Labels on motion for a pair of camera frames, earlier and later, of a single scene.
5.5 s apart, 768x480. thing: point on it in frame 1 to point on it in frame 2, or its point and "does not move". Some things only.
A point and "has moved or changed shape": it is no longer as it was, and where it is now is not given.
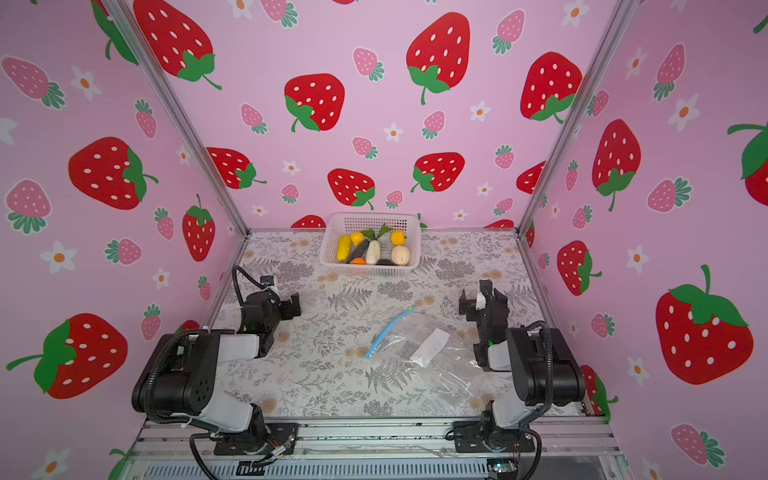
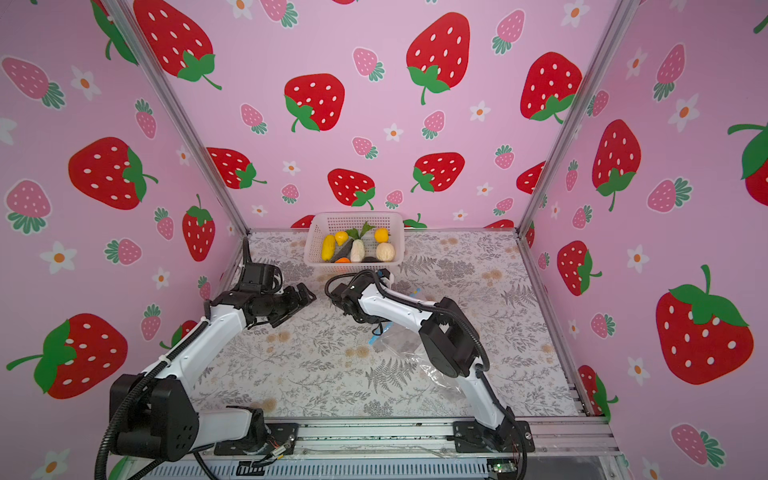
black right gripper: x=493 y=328 to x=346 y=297
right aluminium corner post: x=614 y=29 does not move
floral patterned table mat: x=386 y=342 does not move
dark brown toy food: x=359 y=250 to x=344 y=251
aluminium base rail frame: x=161 y=449 does not move
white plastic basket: x=338 y=224 has moved or changed shape
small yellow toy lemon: x=357 y=238 to x=341 y=237
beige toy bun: x=400 y=255 to x=385 y=252
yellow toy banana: x=343 y=248 to x=328 y=247
